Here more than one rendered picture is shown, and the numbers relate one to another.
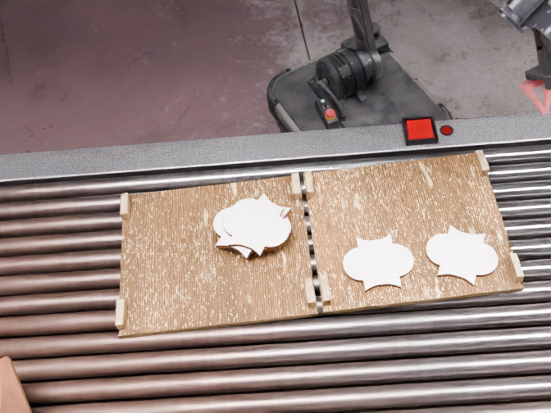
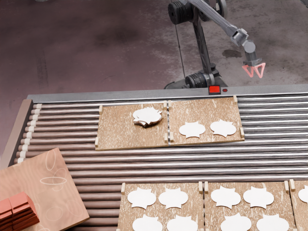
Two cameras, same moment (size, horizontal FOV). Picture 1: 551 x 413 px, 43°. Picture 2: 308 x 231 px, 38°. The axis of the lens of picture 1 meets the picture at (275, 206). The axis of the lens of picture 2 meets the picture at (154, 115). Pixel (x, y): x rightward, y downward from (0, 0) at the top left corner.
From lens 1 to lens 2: 1.23 m
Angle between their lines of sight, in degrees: 13
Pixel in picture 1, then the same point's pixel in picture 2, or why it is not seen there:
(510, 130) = (249, 91)
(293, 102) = not seen: hidden behind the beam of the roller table
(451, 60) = (251, 84)
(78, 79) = (78, 85)
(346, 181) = (184, 104)
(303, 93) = not seen: hidden behind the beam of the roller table
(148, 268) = (107, 129)
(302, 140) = (169, 92)
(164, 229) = (114, 118)
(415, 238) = (206, 123)
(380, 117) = not seen: hidden behind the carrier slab
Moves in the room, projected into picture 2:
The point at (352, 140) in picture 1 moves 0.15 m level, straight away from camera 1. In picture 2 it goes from (188, 92) to (191, 77)
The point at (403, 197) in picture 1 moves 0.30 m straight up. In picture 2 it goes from (204, 110) to (203, 70)
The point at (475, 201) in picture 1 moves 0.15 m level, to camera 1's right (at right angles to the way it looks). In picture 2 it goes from (231, 112) to (256, 110)
